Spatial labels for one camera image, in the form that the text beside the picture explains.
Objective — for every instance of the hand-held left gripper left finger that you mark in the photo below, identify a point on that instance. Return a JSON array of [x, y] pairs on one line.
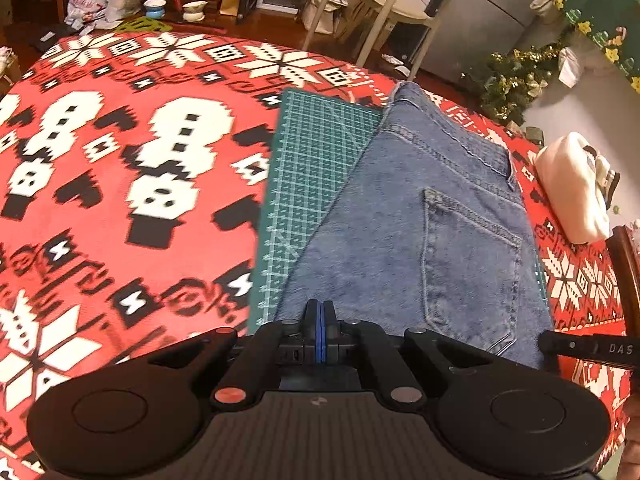
[[312, 330]]

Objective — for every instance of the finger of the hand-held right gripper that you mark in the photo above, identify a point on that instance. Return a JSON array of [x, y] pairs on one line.
[[560, 345]]

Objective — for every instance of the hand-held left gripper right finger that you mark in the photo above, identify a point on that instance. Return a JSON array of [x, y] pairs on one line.
[[327, 332]]

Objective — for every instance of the blue denim shorts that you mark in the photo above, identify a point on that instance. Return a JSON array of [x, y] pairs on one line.
[[425, 220]]

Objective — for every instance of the white bag of clothes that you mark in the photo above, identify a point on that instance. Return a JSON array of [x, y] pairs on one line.
[[565, 185]]

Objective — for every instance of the person's right hand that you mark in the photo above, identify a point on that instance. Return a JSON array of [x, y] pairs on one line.
[[632, 435]]

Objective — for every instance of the wooden nightstand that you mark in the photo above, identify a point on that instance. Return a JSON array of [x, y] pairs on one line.
[[625, 270]]

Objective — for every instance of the green cutting mat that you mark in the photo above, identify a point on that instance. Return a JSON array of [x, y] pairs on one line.
[[310, 160]]

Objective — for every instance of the red printed blanket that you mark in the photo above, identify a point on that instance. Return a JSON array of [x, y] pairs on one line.
[[125, 200]]

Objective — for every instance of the small christmas tree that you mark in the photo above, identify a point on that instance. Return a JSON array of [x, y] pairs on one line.
[[510, 80]]

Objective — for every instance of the white hanging cloth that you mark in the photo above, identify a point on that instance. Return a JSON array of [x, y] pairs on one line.
[[570, 65]]

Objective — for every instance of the white tote bag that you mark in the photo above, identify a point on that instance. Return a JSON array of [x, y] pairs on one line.
[[320, 15]]

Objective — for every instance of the grey refrigerator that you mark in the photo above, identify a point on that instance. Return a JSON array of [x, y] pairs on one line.
[[500, 20]]

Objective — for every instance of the white ceramic cup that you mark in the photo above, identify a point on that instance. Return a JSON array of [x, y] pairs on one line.
[[194, 10]]

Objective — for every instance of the green christmas printed cloth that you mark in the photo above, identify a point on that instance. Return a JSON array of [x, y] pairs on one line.
[[600, 0]]

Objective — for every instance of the yellow green trivet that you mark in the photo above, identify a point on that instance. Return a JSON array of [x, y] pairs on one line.
[[142, 26]]

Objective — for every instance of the blue and white cup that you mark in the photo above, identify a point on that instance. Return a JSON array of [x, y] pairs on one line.
[[155, 8]]

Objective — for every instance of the white red plastic bag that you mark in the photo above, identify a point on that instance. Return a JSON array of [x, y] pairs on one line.
[[87, 2]]

